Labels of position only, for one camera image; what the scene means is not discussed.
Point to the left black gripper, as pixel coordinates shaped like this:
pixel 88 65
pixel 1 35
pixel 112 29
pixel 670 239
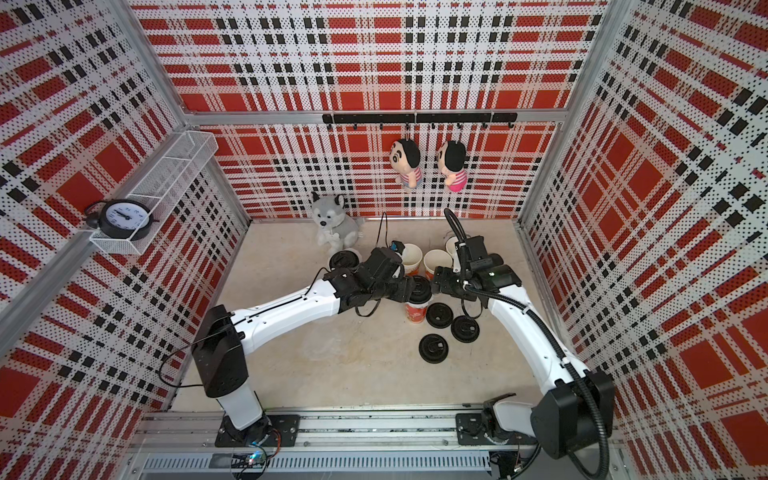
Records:
pixel 404 291

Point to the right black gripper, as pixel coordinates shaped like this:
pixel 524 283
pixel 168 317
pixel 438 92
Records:
pixel 441 283

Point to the red paper cup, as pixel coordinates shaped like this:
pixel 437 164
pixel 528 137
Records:
pixel 412 257
pixel 434 259
pixel 416 312
pixel 450 245

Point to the red paper cup front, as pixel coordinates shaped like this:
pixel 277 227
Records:
pixel 416 312

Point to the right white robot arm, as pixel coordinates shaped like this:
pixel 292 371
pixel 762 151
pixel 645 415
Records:
pixel 574 417

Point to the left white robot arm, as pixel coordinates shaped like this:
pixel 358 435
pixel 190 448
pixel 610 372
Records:
pixel 226 338

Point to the black oblong case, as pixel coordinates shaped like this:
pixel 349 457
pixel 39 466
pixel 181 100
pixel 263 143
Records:
pixel 496 259

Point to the grey white husky plush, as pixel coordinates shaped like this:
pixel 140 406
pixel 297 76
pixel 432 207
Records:
pixel 336 229

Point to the boy doll pink shirt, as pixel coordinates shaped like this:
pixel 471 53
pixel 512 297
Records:
pixel 451 159

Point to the boy doll striped shirt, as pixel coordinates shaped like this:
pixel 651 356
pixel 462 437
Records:
pixel 405 159

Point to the black round clock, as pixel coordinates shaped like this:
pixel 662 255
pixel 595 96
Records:
pixel 121 219

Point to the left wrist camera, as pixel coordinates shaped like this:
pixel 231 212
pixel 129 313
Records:
pixel 397 246

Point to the black hook rail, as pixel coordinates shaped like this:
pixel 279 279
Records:
pixel 381 119

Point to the metal base rail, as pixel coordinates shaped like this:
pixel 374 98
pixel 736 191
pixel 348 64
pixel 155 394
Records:
pixel 386 442

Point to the white wire basket shelf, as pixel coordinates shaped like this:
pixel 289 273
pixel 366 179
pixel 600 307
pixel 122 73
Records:
pixel 161 188

